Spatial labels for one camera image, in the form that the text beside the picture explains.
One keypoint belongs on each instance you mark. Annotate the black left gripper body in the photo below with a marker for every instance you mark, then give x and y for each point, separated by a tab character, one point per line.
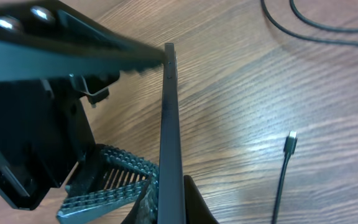
44	132

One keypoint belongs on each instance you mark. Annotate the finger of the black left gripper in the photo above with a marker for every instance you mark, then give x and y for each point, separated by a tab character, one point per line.
49	39
109	179

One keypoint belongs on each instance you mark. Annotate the blue Samsung Galaxy smartphone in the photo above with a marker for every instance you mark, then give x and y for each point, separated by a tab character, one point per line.
171	195

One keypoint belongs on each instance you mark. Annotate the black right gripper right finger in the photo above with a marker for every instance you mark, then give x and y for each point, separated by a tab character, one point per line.
197	211

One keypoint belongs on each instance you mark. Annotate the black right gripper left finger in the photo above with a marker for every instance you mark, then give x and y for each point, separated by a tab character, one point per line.
145	209

